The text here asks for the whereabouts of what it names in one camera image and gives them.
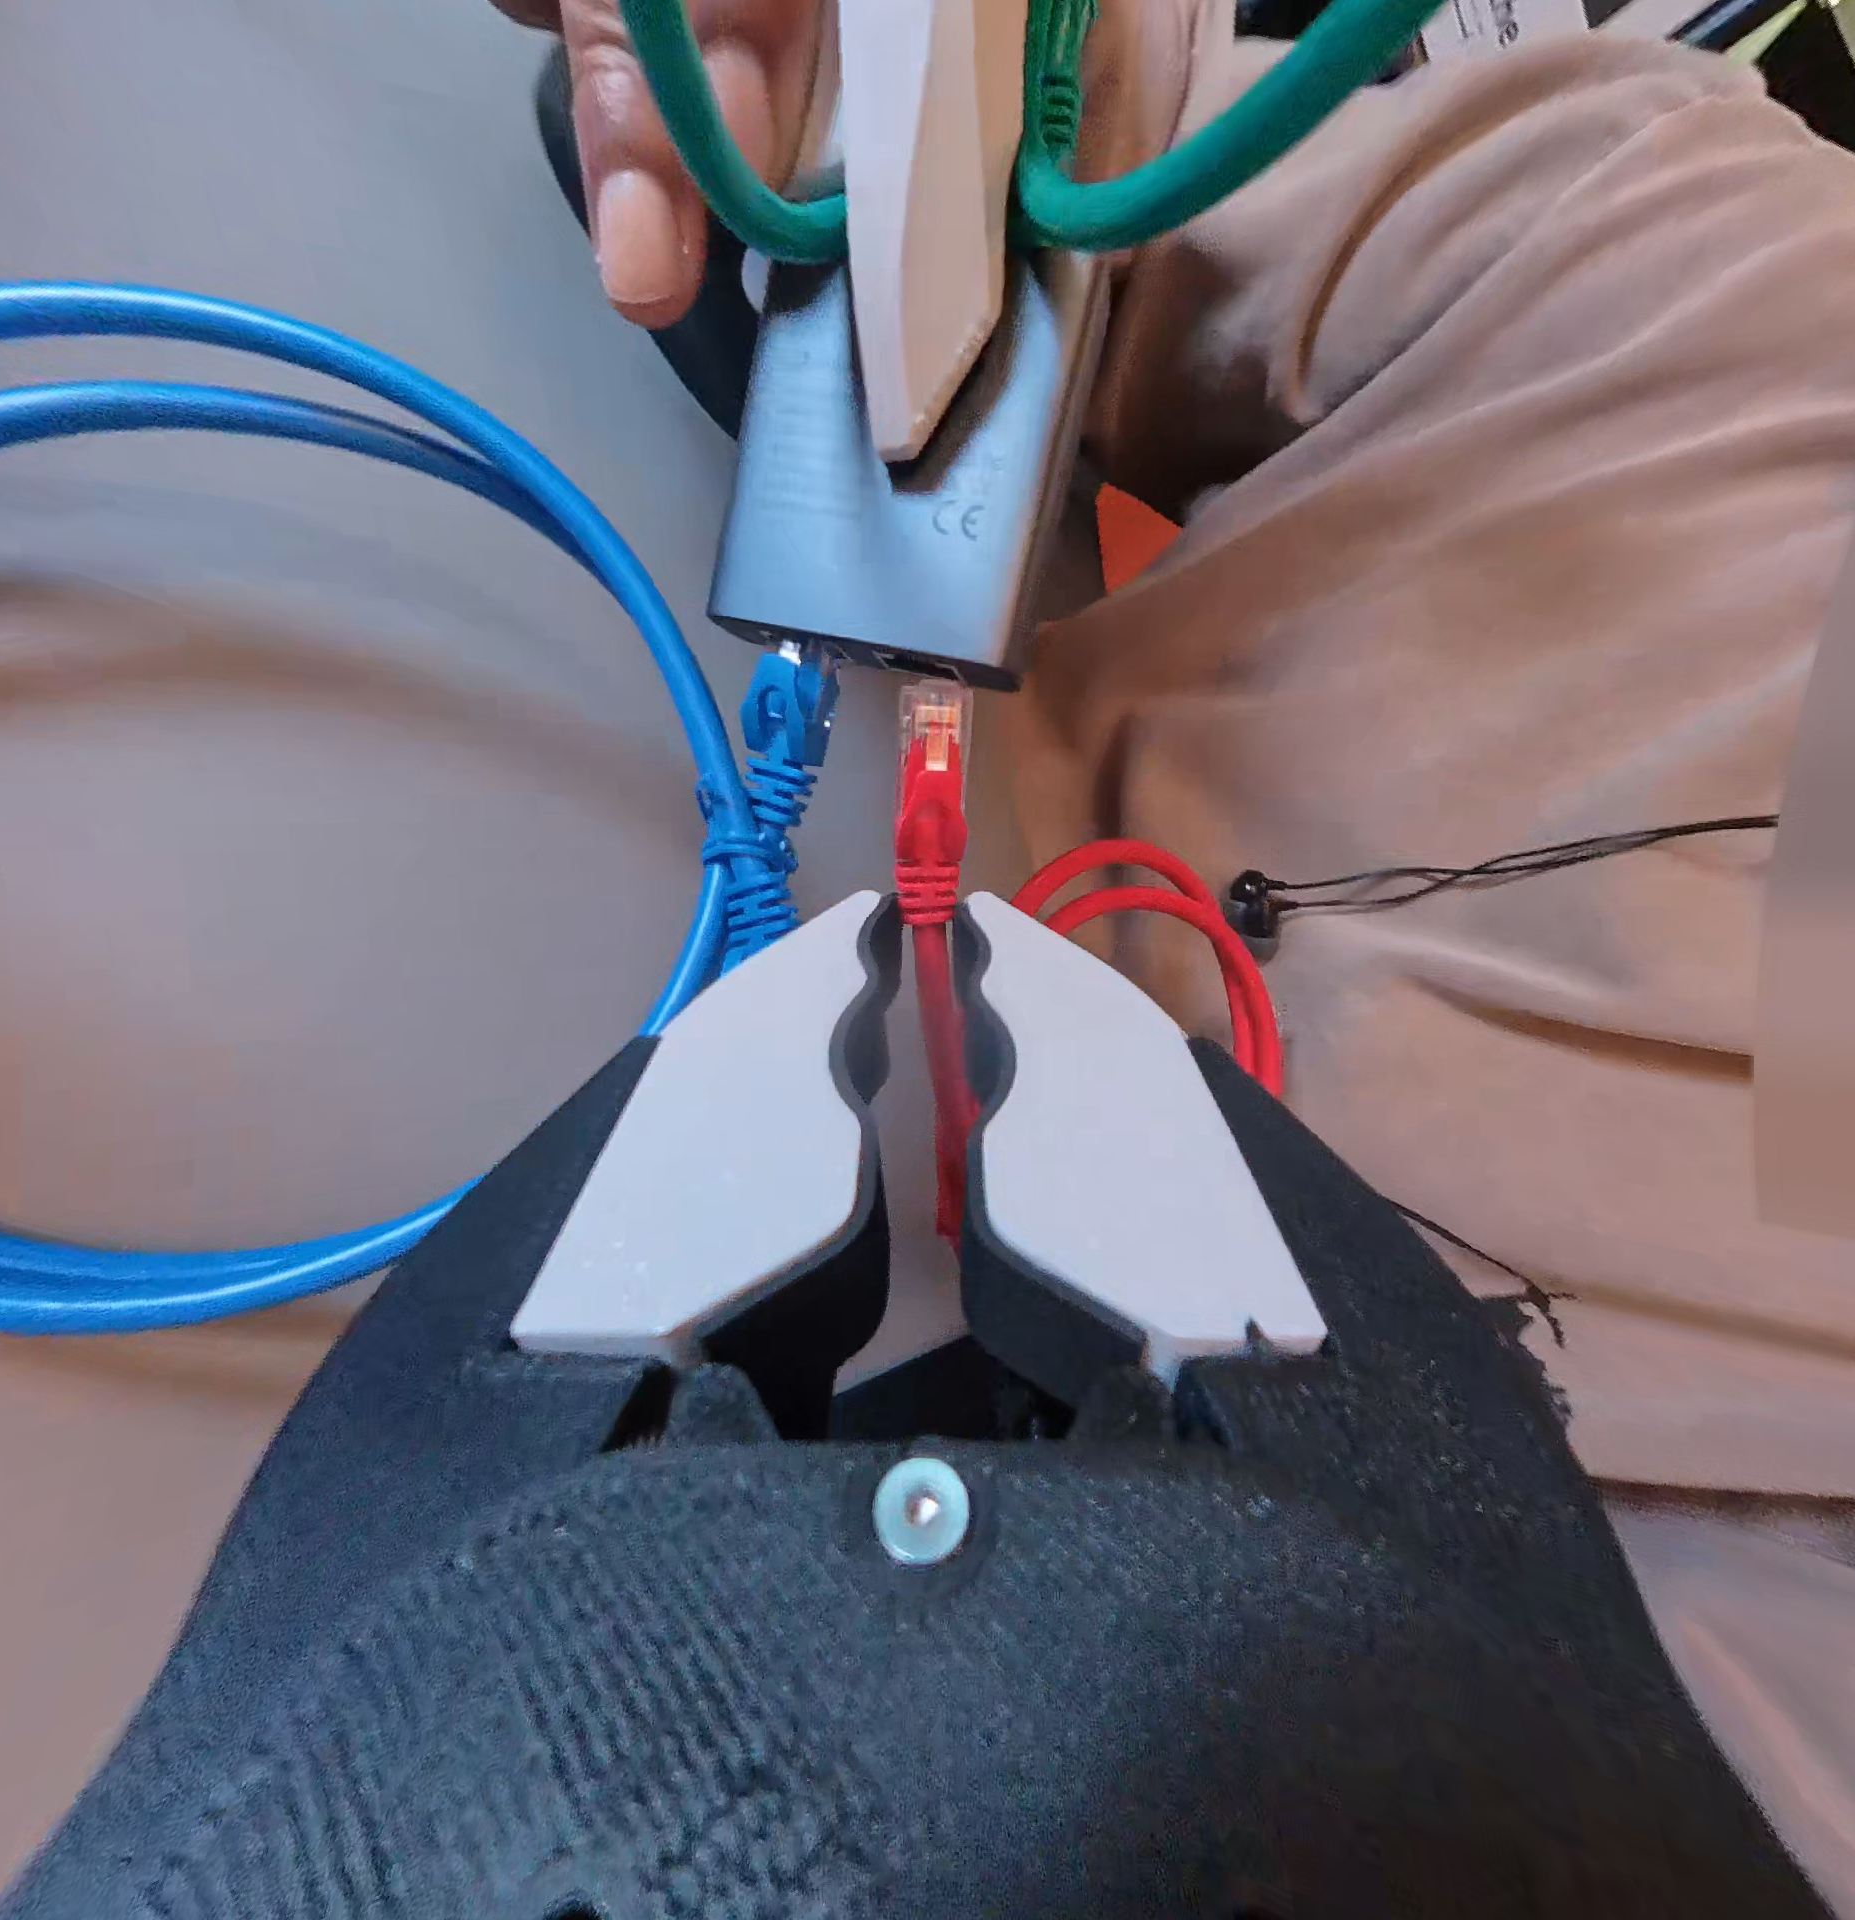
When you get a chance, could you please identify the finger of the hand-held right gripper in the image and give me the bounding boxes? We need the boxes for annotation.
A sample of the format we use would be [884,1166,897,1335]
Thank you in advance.
[834,0,1022,463]

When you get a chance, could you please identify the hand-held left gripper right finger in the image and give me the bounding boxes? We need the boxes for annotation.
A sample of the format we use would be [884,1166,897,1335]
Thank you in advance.
[954,888,1334,1369]

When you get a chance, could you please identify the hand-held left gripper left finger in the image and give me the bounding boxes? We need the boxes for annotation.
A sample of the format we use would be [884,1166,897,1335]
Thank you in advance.
[509,888,891,1368]

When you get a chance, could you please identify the green ethernet cable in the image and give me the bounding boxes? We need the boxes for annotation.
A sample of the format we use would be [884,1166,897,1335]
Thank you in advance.
[615,0,1453,263]

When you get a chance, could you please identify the dark ethernet port hub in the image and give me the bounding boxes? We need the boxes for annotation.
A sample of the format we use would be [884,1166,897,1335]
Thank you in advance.
[707,248,1115,692]

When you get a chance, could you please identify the red ethernet cable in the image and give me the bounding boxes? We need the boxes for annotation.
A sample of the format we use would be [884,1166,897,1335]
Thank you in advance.
[891,678,1285,1246]

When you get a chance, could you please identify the blue ethernet cable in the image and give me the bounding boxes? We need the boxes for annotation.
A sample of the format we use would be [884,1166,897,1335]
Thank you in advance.
[0,282,841,1336]

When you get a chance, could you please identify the person's right hand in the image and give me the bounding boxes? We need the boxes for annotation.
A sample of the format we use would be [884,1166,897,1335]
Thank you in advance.
[493,0,838,332]

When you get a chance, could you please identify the small orange piece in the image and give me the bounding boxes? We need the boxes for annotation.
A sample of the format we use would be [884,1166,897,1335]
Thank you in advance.
[1096,483,1184,595]

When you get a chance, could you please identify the light grey hoodie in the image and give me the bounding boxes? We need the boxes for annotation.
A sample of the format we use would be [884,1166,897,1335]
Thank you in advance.
[1009,31,1855,1920]

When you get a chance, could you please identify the black wired earphones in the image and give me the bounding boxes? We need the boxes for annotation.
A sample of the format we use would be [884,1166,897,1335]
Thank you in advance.
[1223,812,1781,965]

